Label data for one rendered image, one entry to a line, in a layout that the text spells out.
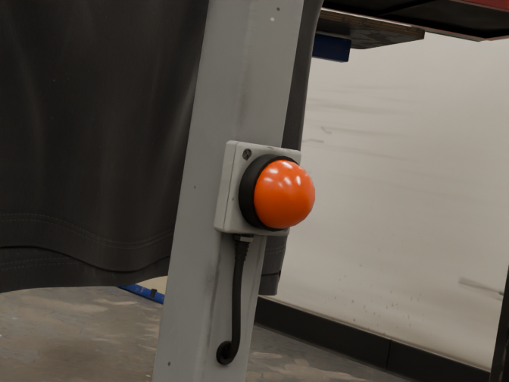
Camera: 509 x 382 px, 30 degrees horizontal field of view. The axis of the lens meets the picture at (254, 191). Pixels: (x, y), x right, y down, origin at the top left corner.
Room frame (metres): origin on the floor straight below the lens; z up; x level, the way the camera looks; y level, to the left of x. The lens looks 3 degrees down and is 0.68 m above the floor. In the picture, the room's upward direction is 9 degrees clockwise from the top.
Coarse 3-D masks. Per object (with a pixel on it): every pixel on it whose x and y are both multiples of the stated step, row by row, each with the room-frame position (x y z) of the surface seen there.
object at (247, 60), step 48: (240, 0) 0.53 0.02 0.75; (288, 0) 0.54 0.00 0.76; (240, 48) 0.52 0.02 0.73; (288, 48) 0.54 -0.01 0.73; (240, 96) 0.52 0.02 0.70; (288, 96) 0.55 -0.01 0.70; (192, 144) 0.54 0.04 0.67; (240, 144) 0.51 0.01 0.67; (192, 192) 0.54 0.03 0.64; (192, 240) 0.54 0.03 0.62; (192, 288) 0.53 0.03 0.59; (192, 336) 0.53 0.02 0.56
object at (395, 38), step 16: (320, 16) 1.87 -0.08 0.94; (336, 16) 1.88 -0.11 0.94; (352, 16) 1.88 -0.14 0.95; (320, 32) 2.09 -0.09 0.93; (336, 32) 2.04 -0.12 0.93; (352, 32) 2.00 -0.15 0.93; (368, 32) 1.97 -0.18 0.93; (384, 32) 1.93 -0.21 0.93; (400, 32) 1.91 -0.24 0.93; (416, 32) 1.92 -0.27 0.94; (320, 48) 2.06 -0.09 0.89; (336, 48) 2.07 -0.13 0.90; (352, 48) 2.30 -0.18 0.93; (368, 48) 2.25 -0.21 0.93
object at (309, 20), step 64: (0, 0) 0.74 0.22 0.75; (64, 0) 0.76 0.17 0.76; (128, 0) 0.81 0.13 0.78; (192, 0) 0.87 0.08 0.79; (320, 0) 0.97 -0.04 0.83; (0, 64) 0.74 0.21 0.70; (64, 64) 0.78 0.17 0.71; (128, 64) 0.82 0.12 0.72; (192, 64) 0.87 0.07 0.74; (0, 128) 0.75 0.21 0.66; (64, 128) 0.78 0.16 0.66; (128, 128) 0.83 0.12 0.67; (0, 192) 0.76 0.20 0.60; (64, 192) 0.79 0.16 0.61; (128, 192) 0.84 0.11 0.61; (0, 256) 0.76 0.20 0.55; (64, 256) 0.79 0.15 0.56; (128, 256) 0.85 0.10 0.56
